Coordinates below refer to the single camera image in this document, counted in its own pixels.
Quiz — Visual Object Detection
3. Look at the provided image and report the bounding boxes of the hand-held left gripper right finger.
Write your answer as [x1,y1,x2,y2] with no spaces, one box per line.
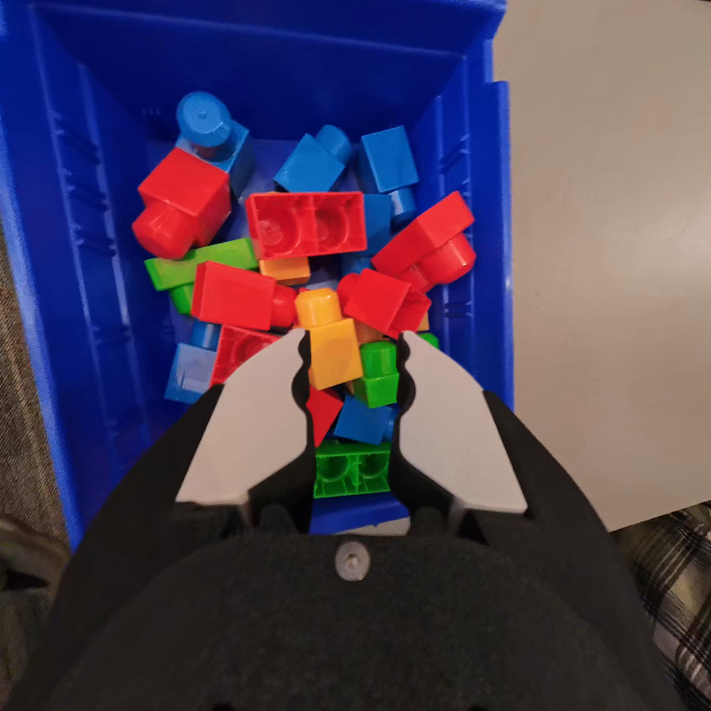
[389,330,528,537]

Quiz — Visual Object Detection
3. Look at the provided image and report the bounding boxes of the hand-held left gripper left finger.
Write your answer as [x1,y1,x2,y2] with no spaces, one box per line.
[175,328,317,535]

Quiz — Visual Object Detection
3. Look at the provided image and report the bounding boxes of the pile of colourful toy blocks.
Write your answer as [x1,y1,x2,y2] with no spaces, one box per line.
[131,91,477,499]

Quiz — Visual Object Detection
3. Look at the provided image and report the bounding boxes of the blue plastic bin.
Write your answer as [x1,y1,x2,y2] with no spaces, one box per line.
[0,0,515,552]

